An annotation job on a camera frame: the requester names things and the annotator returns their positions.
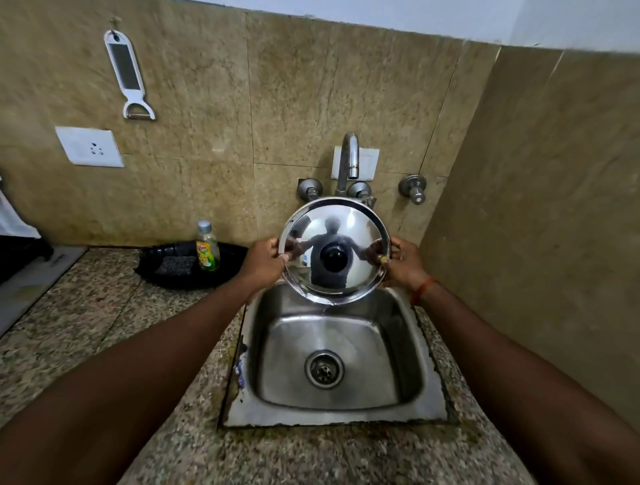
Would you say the person's right hand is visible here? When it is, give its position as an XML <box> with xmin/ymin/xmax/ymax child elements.
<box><xmin>376</xmin><ymin>236</ymin><xmax>432</xmax><ymax>293</ymax></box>

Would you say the person's left hand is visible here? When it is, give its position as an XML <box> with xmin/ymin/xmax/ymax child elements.
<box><xmin>239</xmin><ymin>237</ymin><xmax>292</xmax><ymax>292</ymax></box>

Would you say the shiny steel pot lid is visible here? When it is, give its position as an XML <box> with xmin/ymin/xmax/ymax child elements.
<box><xmin>277</xmin><ymin>196</ymin><xmax>392</xmax><ymax>306</ymax></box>

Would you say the person's left forearm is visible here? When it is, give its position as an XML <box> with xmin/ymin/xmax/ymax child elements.
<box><xmin>0</xmin><ymin>276</ymin><xmax>261</xmax><ymax>485</ymax></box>

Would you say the person's right forearm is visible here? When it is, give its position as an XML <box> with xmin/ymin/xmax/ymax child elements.
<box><xmin>410</xmin><ymin>280</ymin><xmax>640</xmax><ymax>485</ymax></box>

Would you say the orange wrist thread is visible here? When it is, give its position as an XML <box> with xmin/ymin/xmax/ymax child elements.
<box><xmin>410</xmin><ymin>276</ymin><xmax>439</xmax><ymax>306</ymax></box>

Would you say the chrome tap valve knob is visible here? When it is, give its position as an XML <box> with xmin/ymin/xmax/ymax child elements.
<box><xmin>347</xmin><ymin>181</ymin><xmax>377</xmax><ymax>208</ymax></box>
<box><xmin>297</xmin><ymin>178</ymin><xmax>324</xmax><ymax>202</ymax></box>

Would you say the dish soap bottle yellow label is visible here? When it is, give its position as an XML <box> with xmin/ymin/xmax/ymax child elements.
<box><xmin>195</xmin><ymin>220</ymin><xmax>221</xmax><ymax>272</ymax></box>

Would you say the black plastic tray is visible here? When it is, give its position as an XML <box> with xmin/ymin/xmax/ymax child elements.
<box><xmin>134</xmin><ymin>241</ymin><xmax>250</xmax><ymax>290</ymax></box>

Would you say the chrome curved tap spout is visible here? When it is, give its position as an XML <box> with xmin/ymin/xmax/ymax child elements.
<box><xmin>335</xmin><ymin>132</ymin><xmax>361</xmax><ymax>198</ymax></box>

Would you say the dark scrubbing sponge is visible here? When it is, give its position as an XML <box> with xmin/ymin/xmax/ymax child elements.
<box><xmin>154</xmin><ymin>256</ymin><xmax>199</xmax><ymax>277</ymax></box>

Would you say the stainless steel sink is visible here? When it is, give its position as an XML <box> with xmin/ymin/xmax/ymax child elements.
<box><xmin>222</xmin><ymin>282</ymin><xmax>449</xmax><ymax>428</ymax></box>

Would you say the round sink drain strainer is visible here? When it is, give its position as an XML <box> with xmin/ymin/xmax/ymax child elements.
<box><xmin>304</xmin><ymin>349</ymin><xmax>345</xmax><ymax>390</ymax></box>

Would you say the white hanging grater peeler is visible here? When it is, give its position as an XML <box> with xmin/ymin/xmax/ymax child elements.
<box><xmin>103</xmin><ymin>29</ymin><xmax>157</xmax><ymax>122</ymax></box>

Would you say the grey flat board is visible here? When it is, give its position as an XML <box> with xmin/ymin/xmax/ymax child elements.
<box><xmin>0</xmin><ymin>245</ymin><xmax>88</xmax><ymax>336</ymax></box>

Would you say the black appliance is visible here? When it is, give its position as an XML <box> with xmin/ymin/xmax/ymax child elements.
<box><xmin>0</xmin><ymin>235</ymin><xmax>55</xmax><ymax>284</ymax></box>

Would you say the chrome wall stop valve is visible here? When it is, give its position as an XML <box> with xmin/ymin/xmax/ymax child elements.
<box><xmin>398</xmin><ymin>174</ymin><xmax>428</xmax><ymax>206</ymax></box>

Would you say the white wall plate behind tap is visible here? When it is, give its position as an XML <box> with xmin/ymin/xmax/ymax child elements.
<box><xmin>331</xmin><ymin>146</ymin><xmax>380</xmax><ymax>182</ymax></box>

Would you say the white wall power socket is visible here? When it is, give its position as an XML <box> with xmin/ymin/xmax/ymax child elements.
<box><xmin>55</xmin><ymin>126</ymin><xmax>126</xmax><ymax>169</ymax></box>

